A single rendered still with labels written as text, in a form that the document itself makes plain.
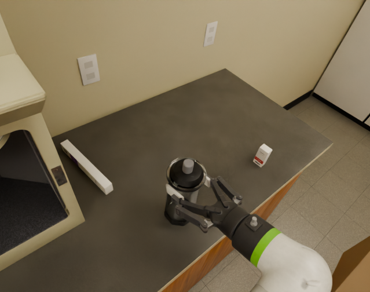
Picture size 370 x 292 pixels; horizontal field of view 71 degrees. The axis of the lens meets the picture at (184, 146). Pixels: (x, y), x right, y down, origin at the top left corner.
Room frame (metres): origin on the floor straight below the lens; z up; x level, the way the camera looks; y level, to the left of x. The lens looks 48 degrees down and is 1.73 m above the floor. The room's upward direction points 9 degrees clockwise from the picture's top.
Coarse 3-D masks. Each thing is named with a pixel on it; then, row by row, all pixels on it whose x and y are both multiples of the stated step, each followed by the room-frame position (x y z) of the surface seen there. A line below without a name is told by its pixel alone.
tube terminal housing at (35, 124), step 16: (0, 16) 0.33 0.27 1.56; (0, 32) 0.32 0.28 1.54; (0, 48) 0.32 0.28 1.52; (0, 128) 0.28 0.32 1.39; (16, 128) 0.30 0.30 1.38; (32, 128) 0.31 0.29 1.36; (48, 144) 0.32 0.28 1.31; (48, 160) 0.32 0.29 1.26; (64, 192) 0.32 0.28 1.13; (64, 224) 0.29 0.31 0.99; (32, 240) 0.23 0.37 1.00; (48, 240) 0.25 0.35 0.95; (0, 256) 0.18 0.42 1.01; (16, 256) 0.19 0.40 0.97
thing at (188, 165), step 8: (184, 160) 0.42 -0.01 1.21; (192, 160) 0.42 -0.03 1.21; (176, 168) 0.41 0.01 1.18; (184, 168) 0.40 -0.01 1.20; (192, 168) 0.41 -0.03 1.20; (200, 168) 0.42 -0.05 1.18; (176, 176) 0.39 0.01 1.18; (184, 176) 0.39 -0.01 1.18; (192, 176) 0.39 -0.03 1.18; (200, 176) 0.40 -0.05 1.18; (184, 184) 0.37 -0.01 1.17; (192, 184) 0.37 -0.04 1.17
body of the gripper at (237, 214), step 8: (224, 208) 0.32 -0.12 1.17; (232, 208) 0.33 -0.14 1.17; (240, 208) 0.31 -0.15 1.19; (216, 216) 0.30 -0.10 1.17; (224, 216) 0.30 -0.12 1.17; (232, 216) 0.29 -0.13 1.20; (240, 216) 0.29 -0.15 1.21; (224, 224) 0.27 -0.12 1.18; (232, 224) 0.27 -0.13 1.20; (224, 232) 0.26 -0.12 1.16; (232, 232) 0.26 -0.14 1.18
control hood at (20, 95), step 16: (0, 64) 0.29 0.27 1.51; (16, 64) 0.30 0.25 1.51; (0, 80) 0.26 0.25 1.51; (16, 80) 0.27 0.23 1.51; (32, 80) 0.27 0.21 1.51; (0, 96) 0.23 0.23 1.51; (16, 96) 0.24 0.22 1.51; (32, 96) 0.24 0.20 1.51; (0, 112) 0.21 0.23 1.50; (16, 112) 0.24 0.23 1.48; (32, 112) 0.28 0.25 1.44
